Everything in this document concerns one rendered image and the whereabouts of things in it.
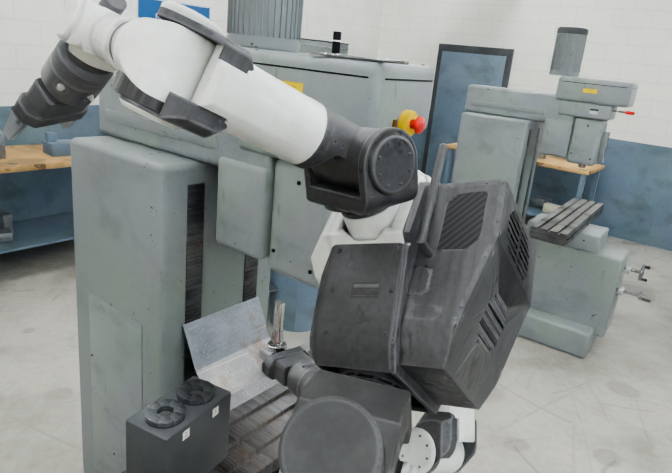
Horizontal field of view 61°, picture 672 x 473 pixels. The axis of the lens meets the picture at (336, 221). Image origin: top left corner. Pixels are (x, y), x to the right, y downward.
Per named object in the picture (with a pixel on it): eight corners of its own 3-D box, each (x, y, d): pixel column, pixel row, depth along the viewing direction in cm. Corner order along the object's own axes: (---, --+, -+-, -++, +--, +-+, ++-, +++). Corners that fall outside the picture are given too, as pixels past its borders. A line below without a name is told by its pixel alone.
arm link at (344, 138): (324, 170, 70) (395, 204, 79) (349, 103, 71) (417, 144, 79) (274, 160, 79) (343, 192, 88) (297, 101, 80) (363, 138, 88)
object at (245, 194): (317, 244, 171) (324, 159, 164) (259, 262, 152) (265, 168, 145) (271, 228, 182) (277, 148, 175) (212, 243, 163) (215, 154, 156)
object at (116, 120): (321, 173, 164) (327, 103, 158) (266, 183, 147) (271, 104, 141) (154, 130, 209) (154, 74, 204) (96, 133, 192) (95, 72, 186)
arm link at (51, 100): (32, 142, 91) (62, 100, 84) (-1, 92, 91) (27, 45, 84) (97, 128, 101) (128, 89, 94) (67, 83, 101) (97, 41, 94)
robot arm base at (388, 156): (379, 241, 76) (434, 196, 81) (347, 158, 70) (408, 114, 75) (314, 220, 87) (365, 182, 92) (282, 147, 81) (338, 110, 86)
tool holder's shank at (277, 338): (269, 345, 137) (271, 303, 134) (272, 339, 140) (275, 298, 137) (281, 347, 137) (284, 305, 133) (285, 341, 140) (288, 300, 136)
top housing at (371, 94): (430, 132, 143) (439, 66, 138) (371, 138, 122) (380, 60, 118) (291, 107, 169) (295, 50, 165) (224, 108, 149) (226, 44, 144)
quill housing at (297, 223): (363, 274, 160) (376, 162, 151) (317, 294, 144) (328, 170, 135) (312, 255, 171) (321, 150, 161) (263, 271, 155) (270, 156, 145)
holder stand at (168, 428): (228, 455, 143) (232, 386, 137) (165, 512, 124) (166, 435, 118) (191, 437, 148) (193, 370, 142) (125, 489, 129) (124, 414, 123)
